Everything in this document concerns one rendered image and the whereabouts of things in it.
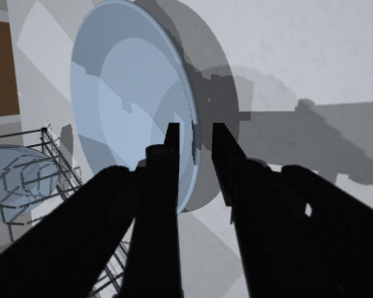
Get light blue plate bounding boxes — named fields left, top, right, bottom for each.
left=0, top=144, right=59, bottom=222
left=70, top=0, right=202, bottom=216

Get black wire dish rack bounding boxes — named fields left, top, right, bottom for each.
left=0, top=128, right=125, bottom=298

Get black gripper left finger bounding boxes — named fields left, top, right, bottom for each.
left=0, top=123, right=184, bottom=298

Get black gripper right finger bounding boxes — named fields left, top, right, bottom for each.
left=211, top=123, right=373, bottom=298

